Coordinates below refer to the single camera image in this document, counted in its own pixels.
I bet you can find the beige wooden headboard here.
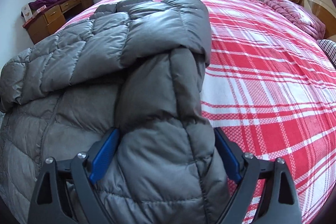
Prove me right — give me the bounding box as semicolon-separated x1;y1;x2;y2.
299;0;335;42

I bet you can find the striped pillow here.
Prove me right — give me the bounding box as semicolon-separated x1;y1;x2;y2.
317;39;336;67

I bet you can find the white printed box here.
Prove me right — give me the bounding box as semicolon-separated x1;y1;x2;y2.
21;4;33;22

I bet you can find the grey puffer jacket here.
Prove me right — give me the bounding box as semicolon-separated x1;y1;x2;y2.
1;0;229;223

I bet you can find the pink folded quilt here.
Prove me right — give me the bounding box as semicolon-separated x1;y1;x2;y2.
263;0;326;40

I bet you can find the wooden desk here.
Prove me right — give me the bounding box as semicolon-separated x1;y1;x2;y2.
23;0;94;44

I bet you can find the red plaid bed sheet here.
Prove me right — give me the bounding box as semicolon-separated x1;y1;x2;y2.
57;0;336;224

